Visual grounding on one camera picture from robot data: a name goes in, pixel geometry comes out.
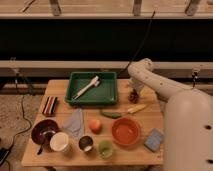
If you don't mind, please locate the dark red grape bunch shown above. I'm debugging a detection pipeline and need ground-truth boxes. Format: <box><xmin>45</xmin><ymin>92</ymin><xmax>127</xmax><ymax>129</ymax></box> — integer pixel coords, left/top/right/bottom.
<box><xmin>128</xmin><ymin>89</ymin><xmax>139</xmax><ymax>103</ymax></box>

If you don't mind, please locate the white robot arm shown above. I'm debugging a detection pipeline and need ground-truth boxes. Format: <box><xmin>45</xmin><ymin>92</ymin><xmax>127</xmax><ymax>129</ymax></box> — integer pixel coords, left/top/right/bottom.
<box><xmin>128</xmin><ymin>58</ymin><xmax>213</xmax><ymax>171</ymax></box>

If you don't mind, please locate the green plastic tray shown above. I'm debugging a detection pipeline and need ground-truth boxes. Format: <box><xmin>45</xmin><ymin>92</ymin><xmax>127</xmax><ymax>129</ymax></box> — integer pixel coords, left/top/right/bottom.
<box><xmin>65</xmin><ymin>72</ymin><xmax>118</xmax><ymax>106</ymax></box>

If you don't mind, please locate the white dish brush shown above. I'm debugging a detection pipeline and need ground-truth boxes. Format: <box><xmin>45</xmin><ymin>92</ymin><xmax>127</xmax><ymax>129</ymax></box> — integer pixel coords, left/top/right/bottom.
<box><xmin>73</xmin><ymin>76</ymin><xmax>100</xmax><ymax>100</ymax></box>

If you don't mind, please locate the green cucumber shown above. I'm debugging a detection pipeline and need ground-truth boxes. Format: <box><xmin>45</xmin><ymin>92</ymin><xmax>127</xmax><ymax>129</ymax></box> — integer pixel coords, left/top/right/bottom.
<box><xmin>100</xmin><ymin>111</ymin><xmax>122</xmax><ymax>119</ymax></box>

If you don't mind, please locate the orange bowl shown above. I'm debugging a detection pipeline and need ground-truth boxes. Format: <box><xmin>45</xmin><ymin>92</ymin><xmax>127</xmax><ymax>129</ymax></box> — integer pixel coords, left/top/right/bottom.
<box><xmin>111</xmin><ymin>118</ymin><xmax>141</xmax><ymax>146</ymax></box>

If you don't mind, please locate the peach fruit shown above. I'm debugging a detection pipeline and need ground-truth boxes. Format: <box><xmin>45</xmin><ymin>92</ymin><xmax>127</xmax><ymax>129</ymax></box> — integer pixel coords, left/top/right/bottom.
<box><xmin>89</xmin><ymin>119</ymin><xmax>102</xmax><ymax>134</ymax></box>

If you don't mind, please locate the blue sponge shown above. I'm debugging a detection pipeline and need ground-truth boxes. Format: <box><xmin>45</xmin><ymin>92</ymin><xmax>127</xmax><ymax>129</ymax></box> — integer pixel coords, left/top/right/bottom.
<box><xmin>144</xmin><ymin>129</ymin><xmax>164</xmax><ymax>152</ymax></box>

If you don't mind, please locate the green cup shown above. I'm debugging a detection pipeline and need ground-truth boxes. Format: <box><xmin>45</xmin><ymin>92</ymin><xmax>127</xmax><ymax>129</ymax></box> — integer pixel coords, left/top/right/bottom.
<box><xmin>98</xmin><ymin>140</ymin><xmax>114</xmax><ymax>159</ymax></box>

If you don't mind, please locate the light blue cloth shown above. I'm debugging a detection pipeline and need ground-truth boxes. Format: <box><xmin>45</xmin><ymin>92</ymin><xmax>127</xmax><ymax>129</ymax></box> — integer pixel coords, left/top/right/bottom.
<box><xmin>62</xmin><ymin>108</ymin><xmax>84</xmax><ymax>139</ymax></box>

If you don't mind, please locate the metal cup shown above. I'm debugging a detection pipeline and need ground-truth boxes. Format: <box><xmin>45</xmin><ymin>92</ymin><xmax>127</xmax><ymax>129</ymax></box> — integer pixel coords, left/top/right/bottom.
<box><xmin>78</xmin><ymin>136</ymin><xmax>93</xmax><ymax>152</ymax></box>

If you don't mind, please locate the striped brown block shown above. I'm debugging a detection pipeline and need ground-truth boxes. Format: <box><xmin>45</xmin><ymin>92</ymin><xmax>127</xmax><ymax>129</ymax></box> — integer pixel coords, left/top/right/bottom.
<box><xmin>42</xmin><ymin>96</ymin><xmax>57</xmax><ymax>117</ymax></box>

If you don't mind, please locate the white cup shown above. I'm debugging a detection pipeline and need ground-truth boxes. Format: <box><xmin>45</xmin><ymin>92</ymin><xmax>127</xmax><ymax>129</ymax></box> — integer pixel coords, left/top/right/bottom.
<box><xmin>50</xmin><ymin>132</ymin><xmax>69</xmax><ymax>152</ymax></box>

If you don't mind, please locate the dark brown bowl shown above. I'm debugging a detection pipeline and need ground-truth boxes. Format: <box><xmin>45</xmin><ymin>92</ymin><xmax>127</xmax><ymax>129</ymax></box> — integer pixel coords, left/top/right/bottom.
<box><xmin>31</xmin><ymin>119</ymin><xmax>60</xmax><ymax>145</ymax></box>

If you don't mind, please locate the black spoon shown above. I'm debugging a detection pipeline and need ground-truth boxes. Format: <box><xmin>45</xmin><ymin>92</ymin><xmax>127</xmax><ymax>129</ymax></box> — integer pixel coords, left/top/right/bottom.
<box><xmin>37</xmin><ymin>135</ymin><xmax>51</xmax><ymax>155</ymax></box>

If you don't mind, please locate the black hanging cable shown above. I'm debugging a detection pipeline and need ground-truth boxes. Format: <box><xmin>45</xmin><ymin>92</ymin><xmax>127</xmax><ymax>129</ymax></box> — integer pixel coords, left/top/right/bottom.
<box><xmin>118</xmin><ymin>10</ymin><xmax>157</xmax><ymax>77</ymax></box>

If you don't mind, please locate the black cable on floor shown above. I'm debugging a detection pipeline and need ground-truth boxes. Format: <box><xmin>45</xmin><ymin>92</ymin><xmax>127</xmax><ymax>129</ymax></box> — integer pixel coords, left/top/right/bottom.
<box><xmin>0</xmin><ymin>73</ymin><xmax>34</xmax><ymax>168</ymax></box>

